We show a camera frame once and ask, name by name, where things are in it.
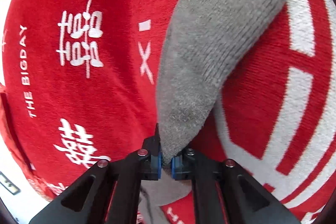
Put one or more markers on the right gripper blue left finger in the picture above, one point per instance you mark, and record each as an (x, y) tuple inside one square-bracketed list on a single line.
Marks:
[(109, 191)]

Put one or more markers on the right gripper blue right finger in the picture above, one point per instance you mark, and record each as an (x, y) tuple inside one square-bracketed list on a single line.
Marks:
[(224, 192)]

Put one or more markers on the grey knit sweater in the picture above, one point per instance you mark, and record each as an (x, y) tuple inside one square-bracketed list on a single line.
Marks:
[(203, 43)]

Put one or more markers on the red printed bed blanket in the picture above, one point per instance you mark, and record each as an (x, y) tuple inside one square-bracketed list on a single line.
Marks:
[(80, 86)]

